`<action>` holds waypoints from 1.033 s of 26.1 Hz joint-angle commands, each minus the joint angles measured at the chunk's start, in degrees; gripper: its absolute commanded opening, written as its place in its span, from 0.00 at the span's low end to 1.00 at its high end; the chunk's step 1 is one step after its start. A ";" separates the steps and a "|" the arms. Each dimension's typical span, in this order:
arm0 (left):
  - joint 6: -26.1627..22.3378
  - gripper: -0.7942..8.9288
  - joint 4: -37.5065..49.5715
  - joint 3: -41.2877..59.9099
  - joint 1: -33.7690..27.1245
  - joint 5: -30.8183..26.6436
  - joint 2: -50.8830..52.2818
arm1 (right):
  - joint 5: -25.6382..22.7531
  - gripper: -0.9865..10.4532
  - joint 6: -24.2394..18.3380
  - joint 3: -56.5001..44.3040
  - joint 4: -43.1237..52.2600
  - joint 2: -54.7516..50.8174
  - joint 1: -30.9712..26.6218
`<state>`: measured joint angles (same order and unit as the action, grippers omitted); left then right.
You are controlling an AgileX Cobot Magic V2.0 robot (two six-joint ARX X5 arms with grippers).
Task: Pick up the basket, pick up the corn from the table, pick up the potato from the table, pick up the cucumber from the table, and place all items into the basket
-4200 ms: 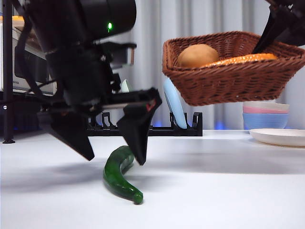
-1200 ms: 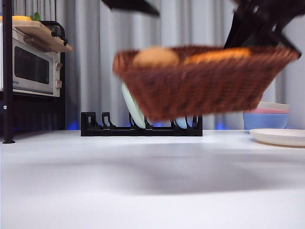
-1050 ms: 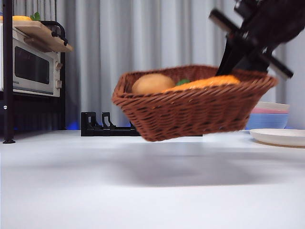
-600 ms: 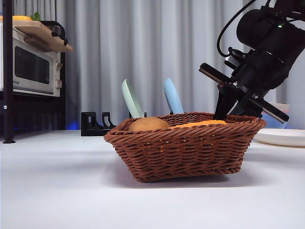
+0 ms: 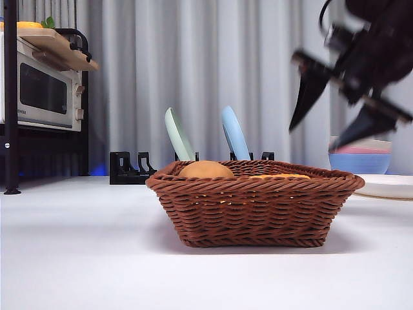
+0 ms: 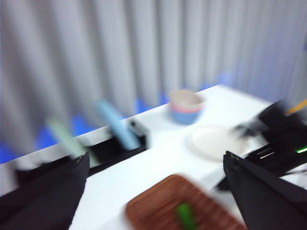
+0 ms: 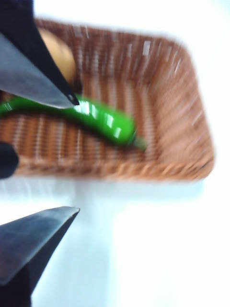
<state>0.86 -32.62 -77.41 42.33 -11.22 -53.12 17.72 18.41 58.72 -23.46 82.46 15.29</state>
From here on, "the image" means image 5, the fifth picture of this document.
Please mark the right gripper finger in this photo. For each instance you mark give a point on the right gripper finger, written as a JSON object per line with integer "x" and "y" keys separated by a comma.
{"x": 368, "y": 126}
{"x": 309, "y": 93}

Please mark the orange-yellow corn cob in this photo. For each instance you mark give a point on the orange-yellow corn cob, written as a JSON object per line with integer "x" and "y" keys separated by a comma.
{"x": 280, "y": 176}

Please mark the tan potato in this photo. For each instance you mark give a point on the tan potato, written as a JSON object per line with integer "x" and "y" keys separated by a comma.
{"x": 206, "y": 169}

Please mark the brown wicker basket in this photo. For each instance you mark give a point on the brown wicker basket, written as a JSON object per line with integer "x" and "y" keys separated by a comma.
{"x": 251, "y": 213}

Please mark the pink bowl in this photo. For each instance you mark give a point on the pink bowl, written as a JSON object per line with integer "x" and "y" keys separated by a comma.
{"x": 361, "y": 150}

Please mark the blue bowl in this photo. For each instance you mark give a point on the blue bowl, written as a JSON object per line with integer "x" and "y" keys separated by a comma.
{"x": 358, "y": 163}

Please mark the white flat plate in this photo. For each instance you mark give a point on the white flat plate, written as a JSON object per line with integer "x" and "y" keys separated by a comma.
{"x": 387, "y": 187}

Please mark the pale blue plate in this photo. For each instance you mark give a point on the pale blue plate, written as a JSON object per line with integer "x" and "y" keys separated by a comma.
{"x": 235, "y": 135}

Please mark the grey curtain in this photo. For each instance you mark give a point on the grey curtain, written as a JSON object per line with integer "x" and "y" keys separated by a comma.
{"x": 209, "y": 64}

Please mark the pale green plate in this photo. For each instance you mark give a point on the pale green plate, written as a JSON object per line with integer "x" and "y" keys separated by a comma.
{"x": 179, "y": 139}

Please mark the black dish rack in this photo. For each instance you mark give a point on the black dish rack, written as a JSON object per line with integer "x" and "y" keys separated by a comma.
{"x": 126, "y": 177}

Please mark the wooden oven knob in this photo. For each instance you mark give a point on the wooden oven knob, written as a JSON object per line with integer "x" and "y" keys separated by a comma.
{"x": 79, "y": 89}
{"x": 79, "y": 114}

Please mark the wooden cutting board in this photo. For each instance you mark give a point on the wooden cutting board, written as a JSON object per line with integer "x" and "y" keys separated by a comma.
{"x": 48, "y": 42}

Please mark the cream toaster oven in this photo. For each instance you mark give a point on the cream toaster oven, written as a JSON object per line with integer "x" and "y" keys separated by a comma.
{"x": 42, "y": 87}

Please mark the green leaf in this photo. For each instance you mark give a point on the green leaf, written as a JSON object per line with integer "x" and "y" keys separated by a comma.
{"x": 49, "y": 22}

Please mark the yellow food item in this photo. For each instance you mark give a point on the yellow food item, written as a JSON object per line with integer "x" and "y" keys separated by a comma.
{"x": 29, "y": 25}

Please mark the black metal shelf frame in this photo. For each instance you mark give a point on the black metal shelf frame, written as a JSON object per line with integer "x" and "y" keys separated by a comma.
{"x": 10, "y": 97}

